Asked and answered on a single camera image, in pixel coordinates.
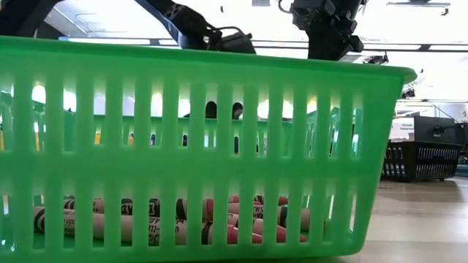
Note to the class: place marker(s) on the ceiling rail fixture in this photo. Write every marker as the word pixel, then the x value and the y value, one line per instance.
pixel 420 3

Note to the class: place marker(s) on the black equipment cabinet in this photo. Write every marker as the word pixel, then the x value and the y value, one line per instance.
pixel 438 131

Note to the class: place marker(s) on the white printed sign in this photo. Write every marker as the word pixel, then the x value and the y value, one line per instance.
pixel 402 129

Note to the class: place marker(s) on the small black mounted device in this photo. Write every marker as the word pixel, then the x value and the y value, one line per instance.
pixel 376 59
pixel 408 93

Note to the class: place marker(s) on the long ceiling light bar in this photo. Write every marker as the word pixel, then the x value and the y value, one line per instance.
pixel 109 41

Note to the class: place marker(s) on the black plastic basket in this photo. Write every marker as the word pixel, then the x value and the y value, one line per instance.
pixel 420 160

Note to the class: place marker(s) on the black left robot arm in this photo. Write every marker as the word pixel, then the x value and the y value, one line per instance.
pixel 164 20

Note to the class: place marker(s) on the green plastic basket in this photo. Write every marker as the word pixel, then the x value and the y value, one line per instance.
pixel 183 168

